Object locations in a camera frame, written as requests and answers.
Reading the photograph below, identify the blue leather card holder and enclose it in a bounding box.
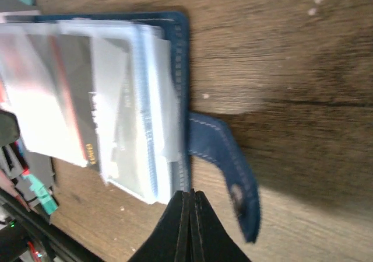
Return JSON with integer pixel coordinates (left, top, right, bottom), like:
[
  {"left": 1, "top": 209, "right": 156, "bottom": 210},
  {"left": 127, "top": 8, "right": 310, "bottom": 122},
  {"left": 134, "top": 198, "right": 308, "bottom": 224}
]
[{"left": 1, "top": 12, "right": 261, "bottom": 242}]

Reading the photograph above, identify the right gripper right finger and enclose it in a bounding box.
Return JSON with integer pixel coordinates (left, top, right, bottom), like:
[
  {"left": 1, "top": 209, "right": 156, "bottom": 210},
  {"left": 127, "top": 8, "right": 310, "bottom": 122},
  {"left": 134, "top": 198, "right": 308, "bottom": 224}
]
[{"left": 188, "top": 190, "right": 250, "bottom": 262}]

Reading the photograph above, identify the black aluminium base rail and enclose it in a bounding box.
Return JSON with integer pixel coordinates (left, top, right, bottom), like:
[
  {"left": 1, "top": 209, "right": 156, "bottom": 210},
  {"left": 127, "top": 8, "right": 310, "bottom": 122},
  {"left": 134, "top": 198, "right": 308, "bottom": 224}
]
[{"left": 1, "top": 190, "right": 102, "bottom": 261}]

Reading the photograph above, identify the dark grey card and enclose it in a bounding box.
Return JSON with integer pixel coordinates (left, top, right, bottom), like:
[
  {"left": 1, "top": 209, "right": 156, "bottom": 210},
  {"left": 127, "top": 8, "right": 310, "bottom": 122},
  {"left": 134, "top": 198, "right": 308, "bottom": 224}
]
[{"left": 49, "top": 34, "right": 146, "bottom": 200}]

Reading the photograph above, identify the teal card bottom pile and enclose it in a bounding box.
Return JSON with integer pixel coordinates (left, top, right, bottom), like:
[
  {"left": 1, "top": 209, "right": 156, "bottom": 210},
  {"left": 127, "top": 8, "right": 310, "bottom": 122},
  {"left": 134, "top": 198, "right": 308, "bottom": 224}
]
[{"left": 23, "top": 174, "right": 58, "bottom": 215}]

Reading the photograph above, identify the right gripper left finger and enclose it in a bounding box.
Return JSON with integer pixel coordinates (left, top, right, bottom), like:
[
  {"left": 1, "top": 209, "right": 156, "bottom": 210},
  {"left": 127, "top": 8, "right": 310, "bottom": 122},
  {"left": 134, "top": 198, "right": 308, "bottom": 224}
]
[{"left": 129, "top": 191, "right": 189, "bottom": 262}]

